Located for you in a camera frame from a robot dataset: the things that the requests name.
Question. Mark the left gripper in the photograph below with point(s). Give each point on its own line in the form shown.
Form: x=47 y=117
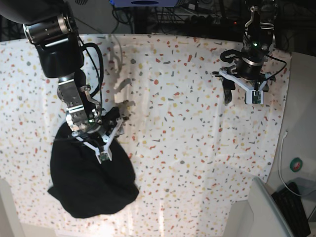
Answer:
x=247 y=65

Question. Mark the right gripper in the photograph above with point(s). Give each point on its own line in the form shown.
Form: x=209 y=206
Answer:
x=87 y=117

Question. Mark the black t-shirt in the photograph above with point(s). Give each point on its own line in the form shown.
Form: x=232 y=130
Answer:
x=85 y=187

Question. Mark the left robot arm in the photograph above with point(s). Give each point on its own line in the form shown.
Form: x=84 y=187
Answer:
x=259 y=29

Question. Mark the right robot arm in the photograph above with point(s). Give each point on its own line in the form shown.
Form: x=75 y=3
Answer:
x=50 y=26

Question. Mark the terrazzo patterned tablecloth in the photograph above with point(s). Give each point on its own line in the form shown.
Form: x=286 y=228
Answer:
x=194 y=156

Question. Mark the green tape roll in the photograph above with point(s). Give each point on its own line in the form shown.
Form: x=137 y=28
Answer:
x=296 y=165

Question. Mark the blue box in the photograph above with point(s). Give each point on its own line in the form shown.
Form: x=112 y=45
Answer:
x=143 y=3

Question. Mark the black keyboard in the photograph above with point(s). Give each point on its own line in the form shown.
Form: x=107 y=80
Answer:
x=292 y=209

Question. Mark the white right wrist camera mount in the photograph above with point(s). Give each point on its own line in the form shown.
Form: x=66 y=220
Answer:
x=103 y=148

